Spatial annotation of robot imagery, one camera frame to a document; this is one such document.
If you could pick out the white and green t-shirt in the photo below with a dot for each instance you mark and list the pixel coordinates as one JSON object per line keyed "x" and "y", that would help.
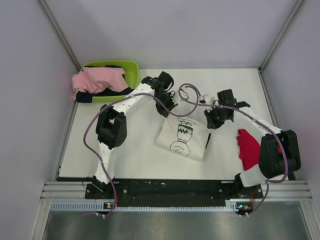
{"x": 184, "y": 136}

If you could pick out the folded red t-shirt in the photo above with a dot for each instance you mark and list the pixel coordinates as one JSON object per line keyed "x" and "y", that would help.
{"x": 250, "y": 149}

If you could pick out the navy blue t-shirt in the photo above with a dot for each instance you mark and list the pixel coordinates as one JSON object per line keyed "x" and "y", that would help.
{"x": 85, "y": 97}

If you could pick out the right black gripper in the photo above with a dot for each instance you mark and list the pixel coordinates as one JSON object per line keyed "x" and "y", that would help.
{"x": 211, "y": 123}

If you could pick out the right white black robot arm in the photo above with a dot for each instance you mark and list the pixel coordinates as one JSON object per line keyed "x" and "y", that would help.
{"x": 266, "y": 151}

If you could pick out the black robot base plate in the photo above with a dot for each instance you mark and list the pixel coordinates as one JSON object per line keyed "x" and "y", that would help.
{"x": 165, "y": 192}

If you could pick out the pink t-shirt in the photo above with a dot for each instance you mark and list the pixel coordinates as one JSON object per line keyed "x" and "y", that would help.
{"x": 95, "y": 80}

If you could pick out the grey slotted cable duct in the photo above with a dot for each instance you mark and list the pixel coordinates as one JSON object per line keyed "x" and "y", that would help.
{"x": 104, "y": 207}

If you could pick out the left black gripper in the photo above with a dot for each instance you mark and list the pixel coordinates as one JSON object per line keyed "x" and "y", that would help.
{"x": 172, "y": 103}

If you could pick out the lime green plastic basin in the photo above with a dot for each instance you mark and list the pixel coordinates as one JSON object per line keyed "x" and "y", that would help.
{"x": 132, "y": 76}

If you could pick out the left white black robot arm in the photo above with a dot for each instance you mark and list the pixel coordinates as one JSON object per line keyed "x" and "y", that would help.
{"x": 111, "y": 128}

